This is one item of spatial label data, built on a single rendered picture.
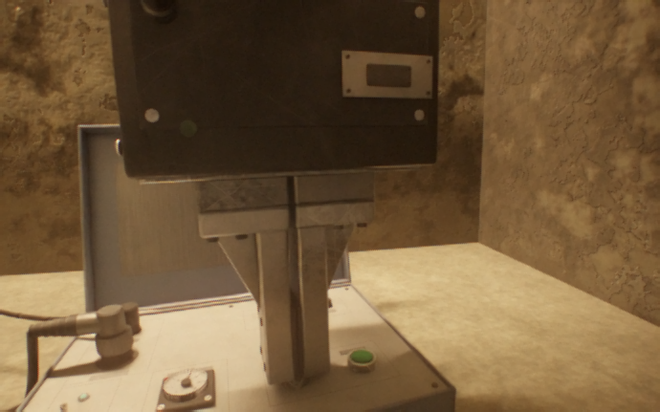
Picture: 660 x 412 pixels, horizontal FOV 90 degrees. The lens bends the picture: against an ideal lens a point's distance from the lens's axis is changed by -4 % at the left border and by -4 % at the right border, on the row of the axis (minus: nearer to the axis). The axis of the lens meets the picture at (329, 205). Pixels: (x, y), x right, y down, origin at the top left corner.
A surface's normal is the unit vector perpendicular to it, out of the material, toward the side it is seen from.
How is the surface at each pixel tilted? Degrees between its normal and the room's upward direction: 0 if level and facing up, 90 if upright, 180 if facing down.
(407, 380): 0
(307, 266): 90
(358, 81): 90
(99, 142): 75
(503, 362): 0
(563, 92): 90
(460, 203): 90
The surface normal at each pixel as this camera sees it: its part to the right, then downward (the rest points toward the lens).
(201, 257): 0.28, -0.11
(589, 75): -0.99, 0.05
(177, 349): -0.03, -0.99
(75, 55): 0.16, 0.17
